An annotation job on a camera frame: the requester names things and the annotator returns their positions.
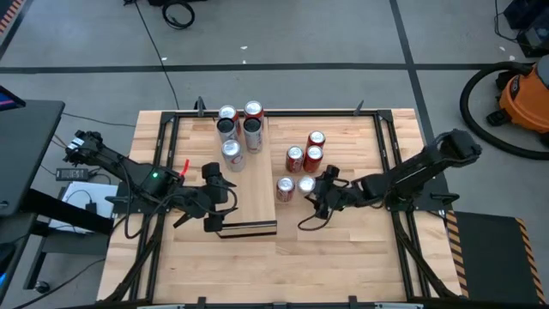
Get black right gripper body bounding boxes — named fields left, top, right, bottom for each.
left=325, top=179, right=357, bottom=206

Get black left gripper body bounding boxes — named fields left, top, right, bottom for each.
left=190, top=186, right=229, bottom=218

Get red Coke Zero can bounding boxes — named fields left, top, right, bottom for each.
left=303, top=144, right=326, bottom=173

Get silver Diet Coke can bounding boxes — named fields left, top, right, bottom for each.
left=220, top=138, right=247, bottom=173

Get orange Fanta can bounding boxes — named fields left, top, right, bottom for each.
left=243, top=100, right=266, bottom=124
left=217, top=104, right=239, bottom=125

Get black metal shelf wooden board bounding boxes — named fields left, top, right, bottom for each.
left=209, top=114, right=279, bottom=240

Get red soda can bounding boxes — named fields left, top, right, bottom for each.
left=306, top=130, right=327, bottom=151

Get white paper sheet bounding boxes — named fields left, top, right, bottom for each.
left=48, top=180, right=120, bottom=235

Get black power brick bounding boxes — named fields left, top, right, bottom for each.
left=55, top=167, right=90, bottom=182

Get orange shop vacuum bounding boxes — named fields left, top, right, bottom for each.
left=459, top=61, right=549, bottom=161
left=486, top=54, right=549, bottom=147

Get black mat hazard stripes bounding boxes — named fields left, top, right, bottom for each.
left=444, top=209, right=549, bottom=306
left=0, top=0, right=23, bottom=34

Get black desk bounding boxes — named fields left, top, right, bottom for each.
left=0, top=100, right=116, bottom=293

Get desk monitor screen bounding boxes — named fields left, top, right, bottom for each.
left=0, top=84, right=26, bottom=112

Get black equipment case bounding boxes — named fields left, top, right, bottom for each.
left=502, top=0, right=549, bottom=59

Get black table frame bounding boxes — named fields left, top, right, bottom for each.
left=97, top=109, right=463, bottom=309

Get long black floor cable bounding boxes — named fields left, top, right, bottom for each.
left=123, top=0, right=181, bottom=111

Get coiled black cable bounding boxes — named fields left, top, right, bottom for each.
left=160, top=0, right=197, bottom=31

